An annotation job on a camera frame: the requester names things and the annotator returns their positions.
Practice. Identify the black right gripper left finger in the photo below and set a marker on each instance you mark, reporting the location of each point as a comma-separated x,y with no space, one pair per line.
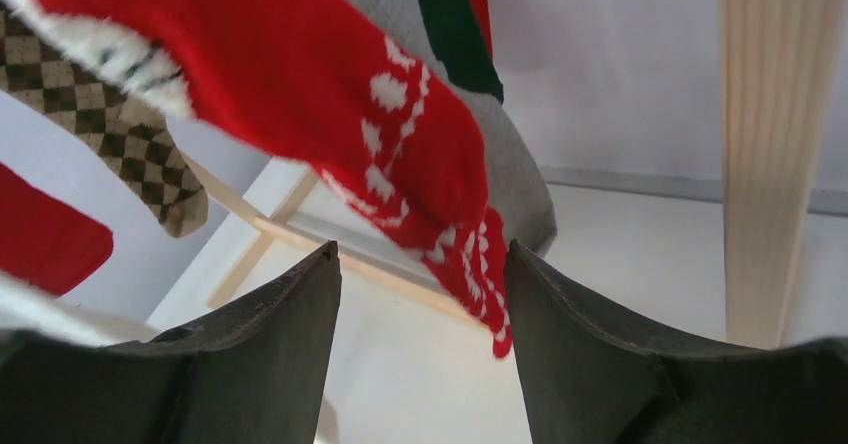
251,371

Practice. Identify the green dotted sock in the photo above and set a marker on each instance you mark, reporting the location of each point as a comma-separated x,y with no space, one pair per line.
459,33

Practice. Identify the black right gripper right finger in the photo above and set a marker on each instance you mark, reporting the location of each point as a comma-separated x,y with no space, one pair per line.
594,371

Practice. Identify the wooden hanger stand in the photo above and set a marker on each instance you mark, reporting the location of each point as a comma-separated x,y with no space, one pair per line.
779,63

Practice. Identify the red bear sock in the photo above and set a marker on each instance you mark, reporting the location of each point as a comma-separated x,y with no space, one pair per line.
45,242

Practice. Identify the grey long sock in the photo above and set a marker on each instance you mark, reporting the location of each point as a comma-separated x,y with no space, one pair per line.
517,189

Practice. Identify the cream white sock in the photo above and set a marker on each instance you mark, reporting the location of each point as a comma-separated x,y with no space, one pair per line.
26,307

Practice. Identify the red white patterned sock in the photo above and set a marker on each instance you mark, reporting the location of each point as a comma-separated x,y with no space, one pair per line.
316,82

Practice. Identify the brown argyle sock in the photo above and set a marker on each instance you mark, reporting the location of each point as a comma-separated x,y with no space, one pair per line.
130,138

